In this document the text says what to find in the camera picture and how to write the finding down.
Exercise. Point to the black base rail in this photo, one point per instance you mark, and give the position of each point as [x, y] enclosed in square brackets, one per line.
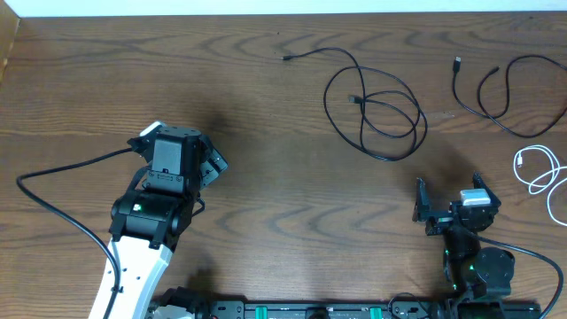
[185, 303]

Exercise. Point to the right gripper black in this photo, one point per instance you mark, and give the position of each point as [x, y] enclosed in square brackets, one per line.
[443, 216]

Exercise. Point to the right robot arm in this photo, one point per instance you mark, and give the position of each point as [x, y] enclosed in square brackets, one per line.
[480, 276]

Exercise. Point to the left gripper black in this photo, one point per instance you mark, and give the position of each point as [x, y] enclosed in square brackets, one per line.
[212, 164]

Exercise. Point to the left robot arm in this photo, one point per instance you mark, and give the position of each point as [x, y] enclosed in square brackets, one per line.
[154, 211]

